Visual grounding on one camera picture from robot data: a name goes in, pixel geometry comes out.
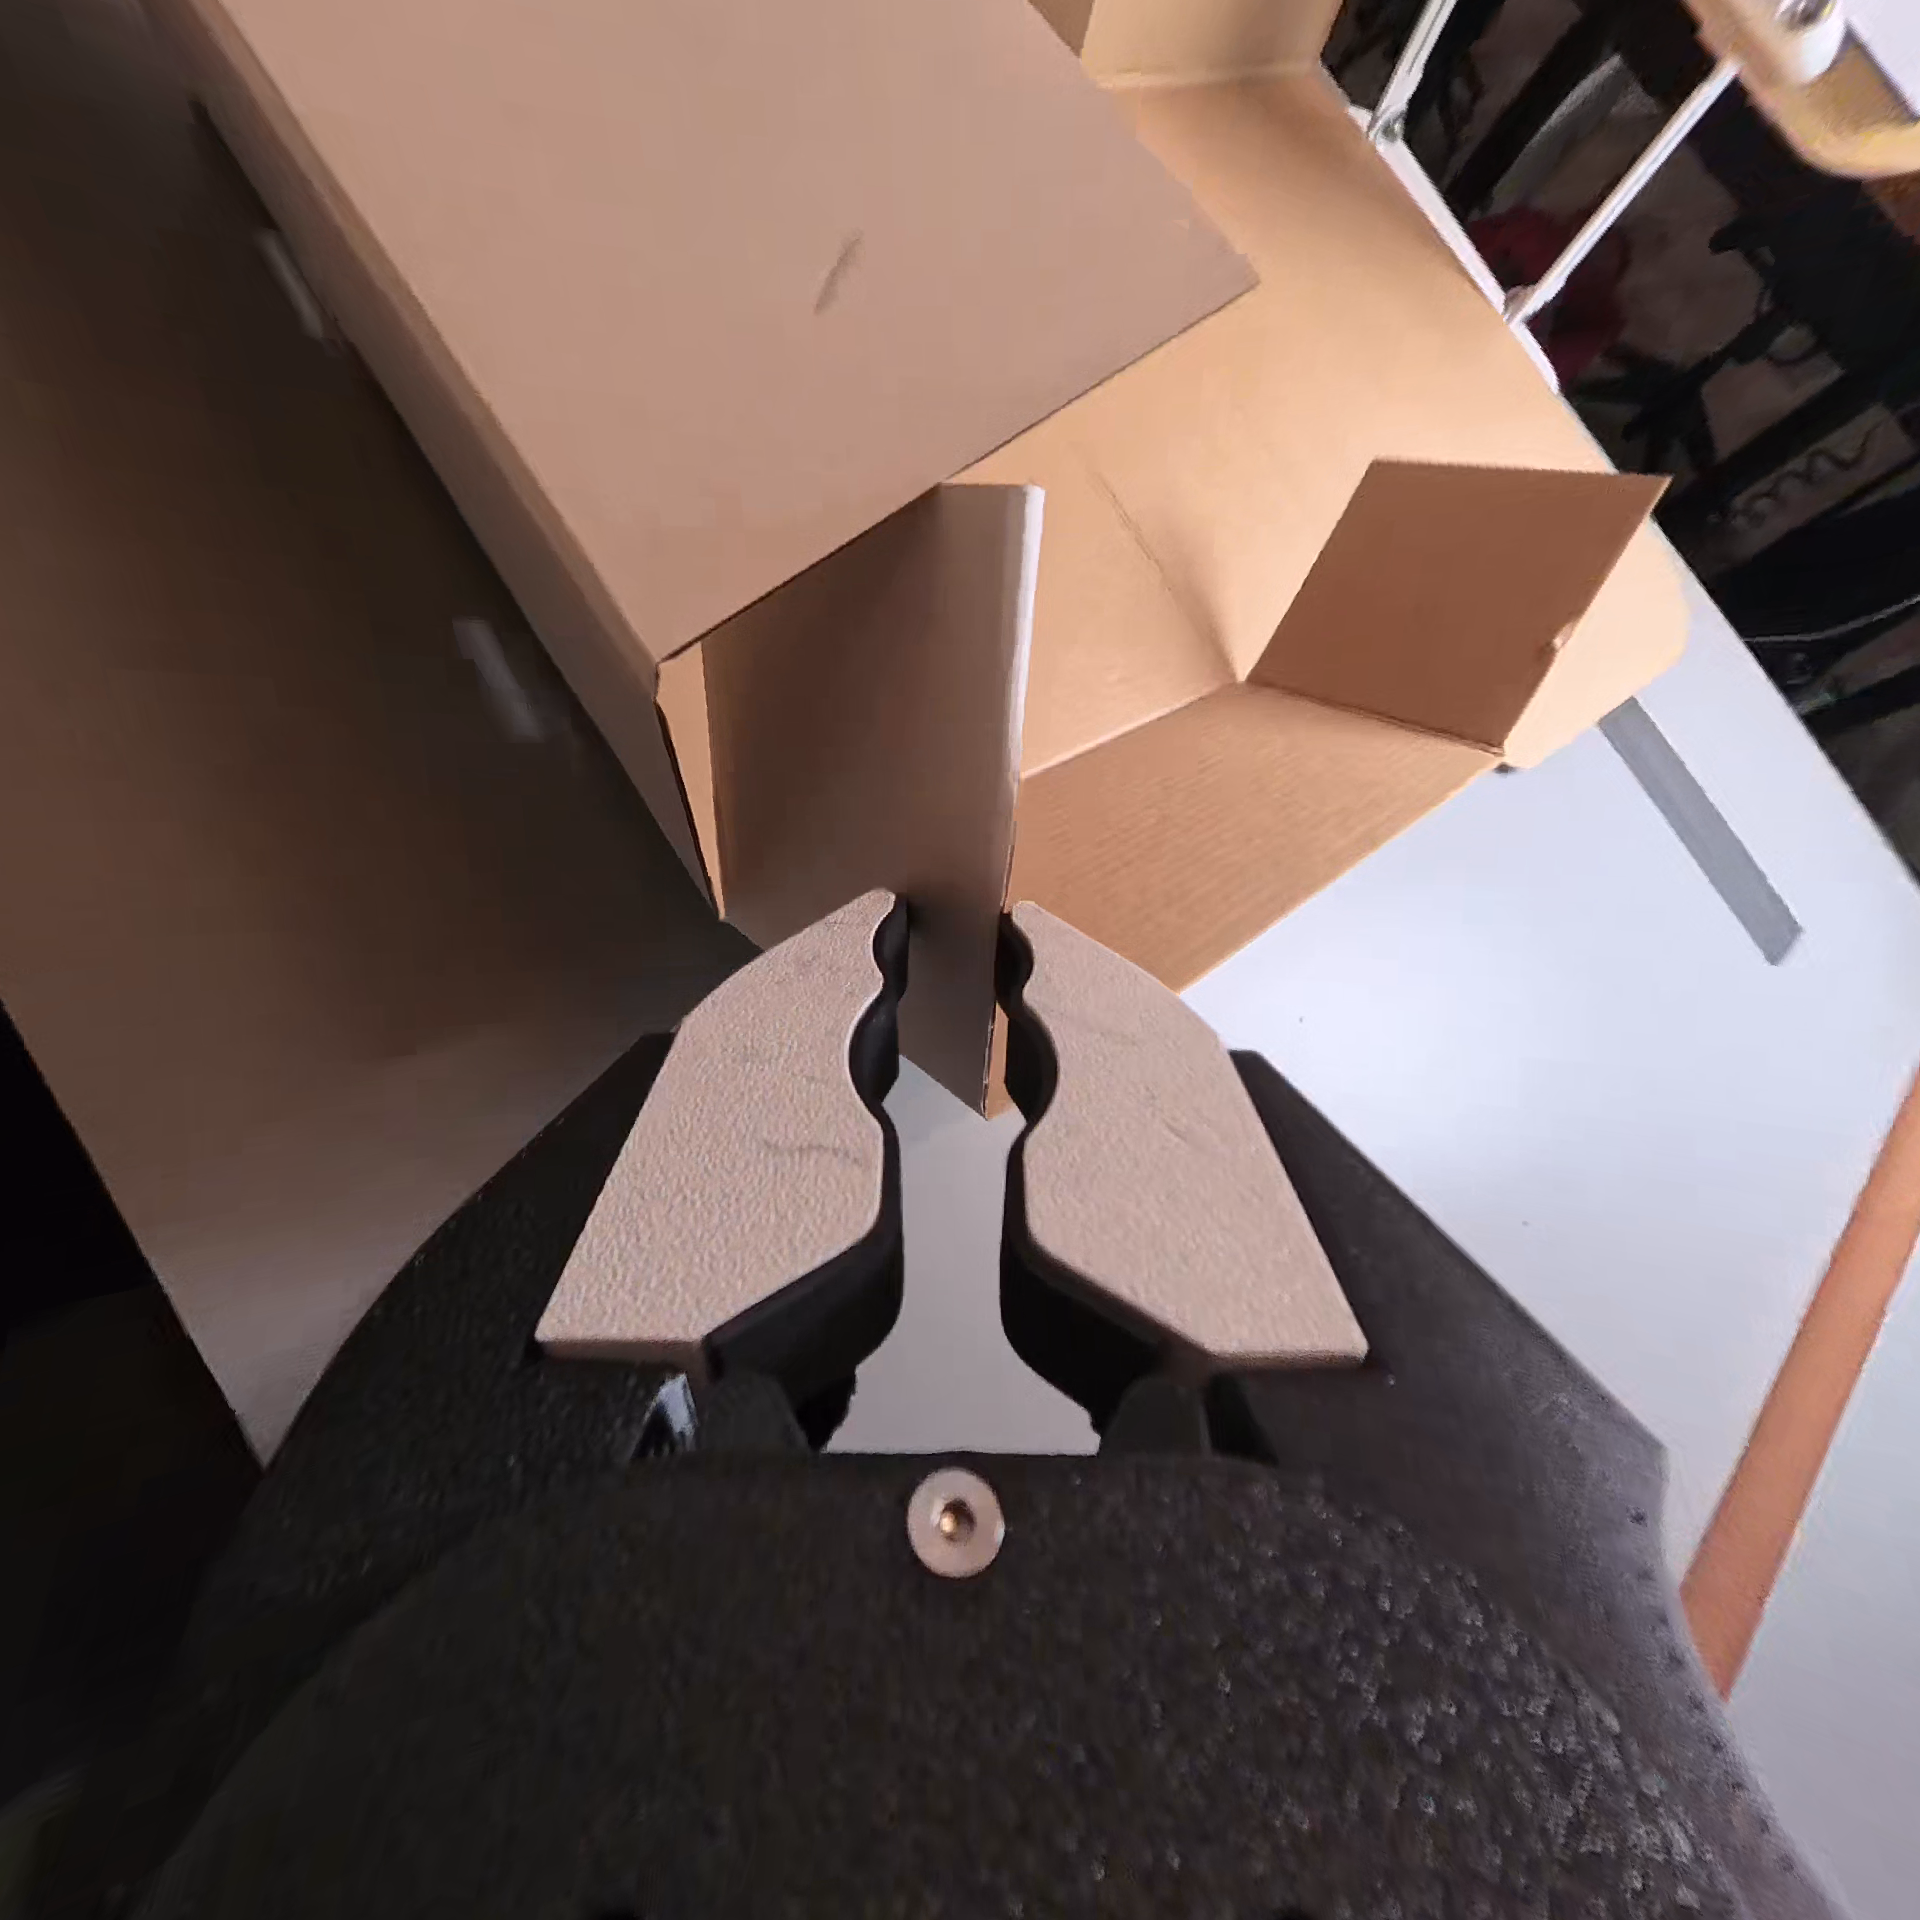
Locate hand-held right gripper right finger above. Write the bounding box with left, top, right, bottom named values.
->
left=994, top=897, right=1375, bottom=1427

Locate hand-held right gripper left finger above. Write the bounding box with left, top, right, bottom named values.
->
left=532, top=886, right=914, bottom=1420

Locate brown cardboard box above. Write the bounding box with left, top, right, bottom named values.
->
left=0, top=0, right=1694, bottom=1466

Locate grey tape strip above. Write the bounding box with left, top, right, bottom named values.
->
left=1594, top=697, right=1806, bottom=966

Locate red object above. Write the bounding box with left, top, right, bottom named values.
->
left=1476, top=210, right=1631, bottom=383

